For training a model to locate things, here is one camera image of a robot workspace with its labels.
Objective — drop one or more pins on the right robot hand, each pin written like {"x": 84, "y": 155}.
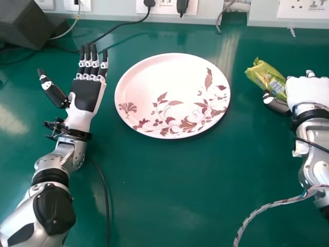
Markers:
{"x": 306, "y": 90}

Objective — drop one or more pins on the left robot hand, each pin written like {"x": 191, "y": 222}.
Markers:
{"x": 84, "y": 95}

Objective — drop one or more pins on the yellow-green biscuit packet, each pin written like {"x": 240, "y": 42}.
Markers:
{"x": 262, "y": 74}

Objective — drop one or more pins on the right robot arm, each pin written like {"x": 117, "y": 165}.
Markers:
{"x": 316, "y": 164}

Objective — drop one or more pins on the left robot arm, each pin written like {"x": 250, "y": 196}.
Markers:
{"x": 51, "y": 180}

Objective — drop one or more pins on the white double socket plate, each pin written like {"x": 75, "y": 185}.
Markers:
{"x": 293, "y": 9}

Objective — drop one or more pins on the plate with brown leaf pattern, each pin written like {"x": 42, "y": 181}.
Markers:
{"x": 172, "y": 87}

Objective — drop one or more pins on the dark grey box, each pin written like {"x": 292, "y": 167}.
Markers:
{"x": 23, "y": 23}

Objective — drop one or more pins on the long white socket strip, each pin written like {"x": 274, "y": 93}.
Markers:
{"x": 164, "y": 6}

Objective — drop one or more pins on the black plug adapter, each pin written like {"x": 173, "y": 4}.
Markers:
{"x": 182, "y": 6}

